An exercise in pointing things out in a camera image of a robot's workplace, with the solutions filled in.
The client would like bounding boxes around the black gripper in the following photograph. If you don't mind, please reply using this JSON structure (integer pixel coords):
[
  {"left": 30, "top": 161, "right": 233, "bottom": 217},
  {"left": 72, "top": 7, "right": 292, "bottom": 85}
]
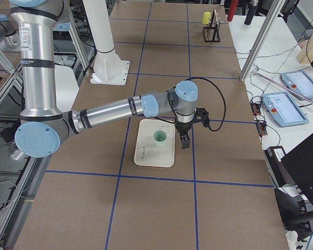
[{"left": 175, "top": 121, "right": 192, "bottom": 149}]

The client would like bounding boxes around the light green cup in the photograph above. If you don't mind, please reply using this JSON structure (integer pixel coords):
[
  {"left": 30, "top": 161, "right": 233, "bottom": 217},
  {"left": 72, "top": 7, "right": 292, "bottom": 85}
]
[{"left": 153, "top": 130, "right": 167, "bottom": 147}]

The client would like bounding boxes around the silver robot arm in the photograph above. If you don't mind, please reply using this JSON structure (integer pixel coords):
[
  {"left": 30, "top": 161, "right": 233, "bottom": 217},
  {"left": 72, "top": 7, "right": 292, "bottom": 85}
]
[{"left": 10, "top": 1, "right": 198, "bottom": 158}]

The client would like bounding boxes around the cream rabbit tray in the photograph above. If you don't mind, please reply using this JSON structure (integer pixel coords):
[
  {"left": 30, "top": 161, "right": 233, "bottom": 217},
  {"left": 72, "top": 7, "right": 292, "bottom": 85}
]
[{"left": 134, "top": 119, "right": 175, "bottom": 168}]

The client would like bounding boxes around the yellow cup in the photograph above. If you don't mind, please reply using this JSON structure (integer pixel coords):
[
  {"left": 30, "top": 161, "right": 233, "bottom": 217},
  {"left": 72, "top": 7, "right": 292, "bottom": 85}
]
[{"left": 202, "top": 11, "right": 212, "bottom": 25}]

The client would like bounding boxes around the orange terminal strip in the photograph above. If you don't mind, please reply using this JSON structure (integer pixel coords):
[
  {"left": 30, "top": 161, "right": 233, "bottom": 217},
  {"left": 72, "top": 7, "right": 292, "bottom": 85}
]
[{"left": 250, "top": 101, "right": 268, "bottom": 137}]

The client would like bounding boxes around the black box white label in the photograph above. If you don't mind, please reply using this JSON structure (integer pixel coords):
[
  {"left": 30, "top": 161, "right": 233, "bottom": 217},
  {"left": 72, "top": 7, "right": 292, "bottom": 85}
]
[{"left": 264, "top": 146, "right": 295, "bottom": 188}]

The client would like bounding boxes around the near teach pendant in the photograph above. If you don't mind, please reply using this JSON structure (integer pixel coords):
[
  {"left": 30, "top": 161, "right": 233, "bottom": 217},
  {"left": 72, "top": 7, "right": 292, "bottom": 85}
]
[{"left": 261, "top": 91, "right": 309, "bottom": 127}]

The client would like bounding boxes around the teach pendant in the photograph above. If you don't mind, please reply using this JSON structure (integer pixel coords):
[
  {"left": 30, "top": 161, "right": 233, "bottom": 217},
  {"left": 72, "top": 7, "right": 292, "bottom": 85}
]
[
  {"left": 261, "top": 91, "right": 309, "bottom": 127},
  {"left": 281, "top": 70, "right": 313, "bottom": 99}
]

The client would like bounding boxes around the black laptop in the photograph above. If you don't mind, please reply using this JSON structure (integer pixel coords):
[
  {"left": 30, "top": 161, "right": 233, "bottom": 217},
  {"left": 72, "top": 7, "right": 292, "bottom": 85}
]
[{"left": 281, "top": 133, "right": 313, "bottom": 205}]

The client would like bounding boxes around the far teach pendant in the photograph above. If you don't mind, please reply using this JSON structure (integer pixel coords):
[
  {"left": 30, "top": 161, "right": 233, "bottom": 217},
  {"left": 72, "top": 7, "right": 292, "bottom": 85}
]
[{"left": 281, "top": 70, "right": 313, "bottom": 99}]

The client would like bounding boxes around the black bottle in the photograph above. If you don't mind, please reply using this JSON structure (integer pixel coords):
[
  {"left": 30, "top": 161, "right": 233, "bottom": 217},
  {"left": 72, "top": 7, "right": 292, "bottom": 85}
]
[{"left": 244, "top": 0, "right": 259, "bottom": 25}]

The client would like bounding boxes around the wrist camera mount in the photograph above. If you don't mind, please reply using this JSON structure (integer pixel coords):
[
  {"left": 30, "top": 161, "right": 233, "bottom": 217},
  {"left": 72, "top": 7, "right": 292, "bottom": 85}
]
[{"left": 193, "top": 107, "right": 210, "bottom": 128}]

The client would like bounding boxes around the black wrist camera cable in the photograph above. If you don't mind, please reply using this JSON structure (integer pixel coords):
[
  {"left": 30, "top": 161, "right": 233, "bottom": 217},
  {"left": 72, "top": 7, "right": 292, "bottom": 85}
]
[{"left": 182, "top": 77, "right": 227, "bottom": 131}]

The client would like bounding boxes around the white pedestal column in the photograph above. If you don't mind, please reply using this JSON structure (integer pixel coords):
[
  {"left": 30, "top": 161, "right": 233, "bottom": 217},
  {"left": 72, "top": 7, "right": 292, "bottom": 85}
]
[{"left": 83, "top": 0, "right": 130, "bottom": 86}]

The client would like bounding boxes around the black wire cup rack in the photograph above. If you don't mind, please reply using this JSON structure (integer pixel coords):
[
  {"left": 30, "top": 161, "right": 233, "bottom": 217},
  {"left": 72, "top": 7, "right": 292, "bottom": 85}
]
[{"left": 202, "top": 9, "right": 221, "bottom": 42}]

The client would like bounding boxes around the aluminium frame post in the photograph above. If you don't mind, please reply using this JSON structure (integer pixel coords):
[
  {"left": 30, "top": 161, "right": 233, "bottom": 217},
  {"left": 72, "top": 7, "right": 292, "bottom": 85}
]
[{"left": 239, "top": 0, "right": 286, "bottom": 82}]

